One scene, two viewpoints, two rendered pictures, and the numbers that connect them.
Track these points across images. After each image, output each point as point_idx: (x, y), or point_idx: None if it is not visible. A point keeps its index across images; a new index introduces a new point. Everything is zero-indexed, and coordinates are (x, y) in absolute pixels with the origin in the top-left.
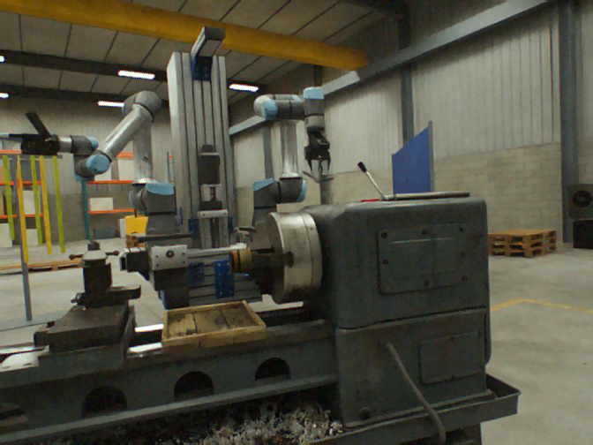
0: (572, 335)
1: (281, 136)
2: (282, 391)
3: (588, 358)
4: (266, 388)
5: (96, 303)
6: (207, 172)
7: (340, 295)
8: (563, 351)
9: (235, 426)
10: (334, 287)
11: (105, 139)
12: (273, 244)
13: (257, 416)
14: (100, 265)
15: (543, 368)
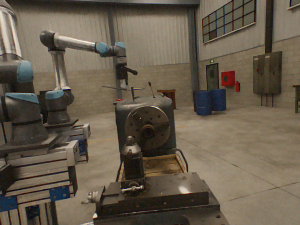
0: (90, 153)
1: (57, 61)
2: None
3: (106, 156)
4: None
5: (145, 181)
6: (30, 84)
7: (173, 134)
8: (97, 158)
9: None
10: (169, 132)
11: (7, 42)
12: (150, 120)
13: None
14: (139, 152)
15: (102, 165)
